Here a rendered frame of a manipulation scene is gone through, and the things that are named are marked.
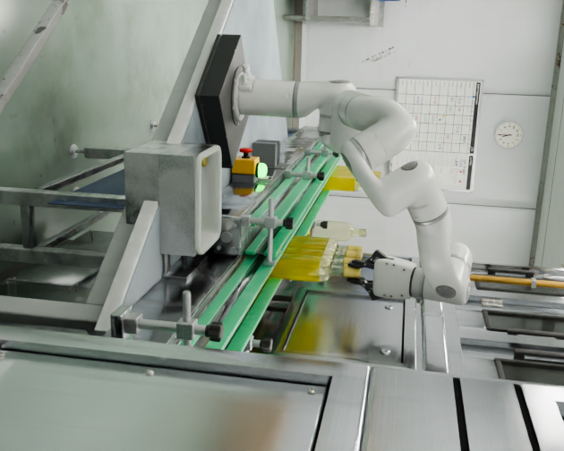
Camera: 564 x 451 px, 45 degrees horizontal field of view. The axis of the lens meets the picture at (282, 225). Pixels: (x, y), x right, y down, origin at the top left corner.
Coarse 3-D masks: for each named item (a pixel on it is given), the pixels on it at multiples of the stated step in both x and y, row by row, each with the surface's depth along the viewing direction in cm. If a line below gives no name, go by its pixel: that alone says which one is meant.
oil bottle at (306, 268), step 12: (276, 264) 178; (288, 264) 177; (300, 264) 176; (312, 264) 176; (324, 264) 176; (276, 276) 178; (288, 276) 178; (300, 276) 177; (312, 276) 177; (324, 276) 176
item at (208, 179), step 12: (204, 156) 146; (216, 156) 159; (204, 168) 160; (216, 168) 159; (204, 180) 160; (216, 180) 160; (204, 192) 161; (216, 192) 161; (204, 204) 162; (216, 204) 162; (204, 216) 163; (216, 216) 162; (204, 228) 163; (216, 228) 163; (204, 240) 157; (216, 240) 160; (204, 252) 151
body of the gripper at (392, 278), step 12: (384, 264) 171; (396, 264) 170; (408, 264) 170; (384, 276) 172; (396, 276) 170; (408, 276) 169; (372, 288) 175; (384, 288) 172; (396, 288) 171; (408, 288) 169
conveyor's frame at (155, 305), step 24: (288, 144) 280; (312, 144) 285; (288, 168) 231; (240, 192) 192; (264, 192) 195; (240, 216) 168; (216, 264) 161; (168, 288) 145; (192, 288) 145; (216, 288) 148; (144, 312) 132; (168, 312) 132; (192, 312) 134; (144, 336) 122; (168, 336) 122
